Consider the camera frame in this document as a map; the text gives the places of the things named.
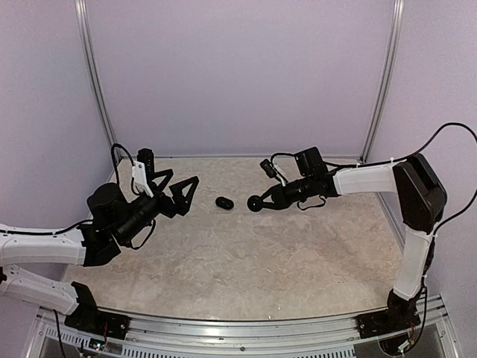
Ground right wrist camera cable black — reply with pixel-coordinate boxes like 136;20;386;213
279;122;476;234

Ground left aluminium frame post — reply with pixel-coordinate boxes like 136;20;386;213
74;0;116;148

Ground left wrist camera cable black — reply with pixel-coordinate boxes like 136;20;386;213
110;142;135;185

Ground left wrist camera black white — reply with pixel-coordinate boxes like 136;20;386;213
132;148;154;198

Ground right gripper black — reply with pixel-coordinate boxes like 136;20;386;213
255;175;315;210

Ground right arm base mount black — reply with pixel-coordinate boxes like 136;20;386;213
356;310;421;339

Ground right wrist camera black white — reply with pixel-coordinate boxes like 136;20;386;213
259;159;288;186

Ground black earbud charging case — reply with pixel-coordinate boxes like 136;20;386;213
215;196;234;210

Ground aluminium frame post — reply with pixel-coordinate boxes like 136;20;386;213
74;0;116;148
360;0;405;163

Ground wrist camera cable black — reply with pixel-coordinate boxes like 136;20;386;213
279;122;476;234
110;142;135;185

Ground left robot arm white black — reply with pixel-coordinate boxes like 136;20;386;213
1;169;199;332

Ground right aluminium frame post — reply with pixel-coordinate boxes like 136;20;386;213
360;0;405;163

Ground front aluminium rail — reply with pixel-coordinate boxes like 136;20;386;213
23;296;462;357

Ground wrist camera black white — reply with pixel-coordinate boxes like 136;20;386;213
259;159;288;186
132;148;154;198

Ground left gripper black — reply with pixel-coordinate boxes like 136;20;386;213
116;169;199;245

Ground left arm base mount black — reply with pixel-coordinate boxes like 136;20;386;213
65;311;130;340

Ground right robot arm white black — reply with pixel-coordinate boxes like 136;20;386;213
247;147;447;331

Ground black round earbud case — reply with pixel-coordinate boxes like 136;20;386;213
247;195;263;213

